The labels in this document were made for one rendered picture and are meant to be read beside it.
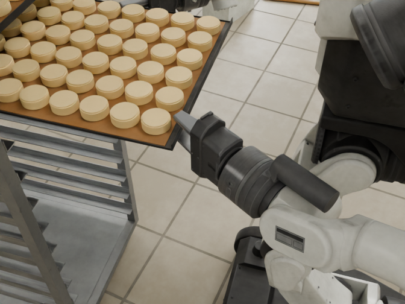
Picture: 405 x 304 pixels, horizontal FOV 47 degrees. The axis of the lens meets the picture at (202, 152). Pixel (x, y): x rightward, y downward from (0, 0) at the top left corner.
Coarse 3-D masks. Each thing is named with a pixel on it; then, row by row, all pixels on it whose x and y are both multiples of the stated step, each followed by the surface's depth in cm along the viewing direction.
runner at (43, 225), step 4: (0, 212) 112; (4, 212) 112; (0, 216) 108; (4, 216) 108; (8, 216) 111; (0, 220) 109; (4, 220) 109; (8, 220) 108; (12, 220) 108; (36, 220) 110; (12, 224) 109; (40, 224) 109; (44, 224) 109; (40, 228) 106; (44, 228) 108
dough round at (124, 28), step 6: (114, 24) 98; (120, 24) 98; (126, 24) 98; (132, 24) 98; (114, 30) 96; (120, 30) 96; (126, 30) 96; (132, 30) 98; (120, 36) 97; (126, 36) 97
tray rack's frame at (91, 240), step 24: (24, 192) 183; (48, 216) 176; (72, 216) 176; (96, 216) 176; (120, 216) 176; (0, 240) 168; (48, 240) 168; (72, 240) 168; (96, 240) 168; (120, 240) 168; (24, 264) 162; (72, 264) 162; (96, 264) 162; (72, 288) 155; (96, 288) 155
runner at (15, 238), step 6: (0, 234) 115; (6, 234) 118; (12, 234) 118; (18, 234) 118; (6, 240) 116; (12, 240) 115; (18, 240) 114; (24, 246) 116; (48, 246) 112; (54, 246) 116
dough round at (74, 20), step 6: (66, 12) 101; (72, 12) 101; (78, 12) 101; (60, 18) 100; (66, 18) 99; (72, 18) 99; (78, 18) 99; (66, 24) 98; (72, 24) 98; (78, 24) 99
